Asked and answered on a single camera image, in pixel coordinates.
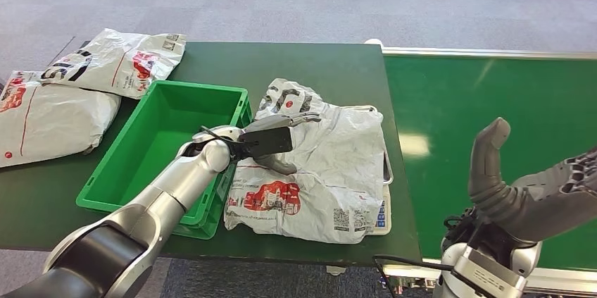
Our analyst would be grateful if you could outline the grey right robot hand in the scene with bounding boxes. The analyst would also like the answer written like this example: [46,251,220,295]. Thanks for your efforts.
[467,117,597,246]

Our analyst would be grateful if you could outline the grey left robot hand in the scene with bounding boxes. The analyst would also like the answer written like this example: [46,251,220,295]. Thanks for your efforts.
[237,111,322,177]

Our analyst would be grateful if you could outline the green conveyor belt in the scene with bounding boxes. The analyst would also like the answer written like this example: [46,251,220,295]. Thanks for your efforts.
[383,54,597,272]

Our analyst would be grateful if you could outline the flat grey courier bag package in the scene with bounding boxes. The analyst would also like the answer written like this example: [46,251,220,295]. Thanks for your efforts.
[39,27,187,101]

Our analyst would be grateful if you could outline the large grey courier bag package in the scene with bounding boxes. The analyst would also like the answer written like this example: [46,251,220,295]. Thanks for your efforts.
[0,70,122,170]

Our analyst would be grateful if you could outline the dark green table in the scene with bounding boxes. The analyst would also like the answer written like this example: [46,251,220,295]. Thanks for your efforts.
[0,41,424,270]

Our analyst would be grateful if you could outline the green plastic crate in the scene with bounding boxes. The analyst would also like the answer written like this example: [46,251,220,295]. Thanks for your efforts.
[75,80,253,241]

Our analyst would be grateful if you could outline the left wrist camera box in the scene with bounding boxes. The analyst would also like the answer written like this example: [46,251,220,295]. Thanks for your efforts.
[237,126,295,162]

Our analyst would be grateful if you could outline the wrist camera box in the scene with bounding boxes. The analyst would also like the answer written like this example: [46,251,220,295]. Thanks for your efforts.
[449,244,529,298]
[237,126,295,162]

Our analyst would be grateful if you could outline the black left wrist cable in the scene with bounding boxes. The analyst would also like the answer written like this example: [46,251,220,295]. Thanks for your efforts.
[197,125,249,161]

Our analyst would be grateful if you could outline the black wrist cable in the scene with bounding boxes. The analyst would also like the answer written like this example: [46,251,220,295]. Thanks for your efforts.
[371,254,457,298]
[197,125,249,161]

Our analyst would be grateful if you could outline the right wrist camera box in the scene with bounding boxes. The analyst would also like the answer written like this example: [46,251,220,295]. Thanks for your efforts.
[449,244,529,298]

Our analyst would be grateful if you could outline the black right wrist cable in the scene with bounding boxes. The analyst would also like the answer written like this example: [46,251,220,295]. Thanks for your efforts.
[371,254,457,298]

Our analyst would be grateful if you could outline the silver conveyor frame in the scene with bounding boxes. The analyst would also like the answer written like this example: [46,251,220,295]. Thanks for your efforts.
[363,38,597,298]

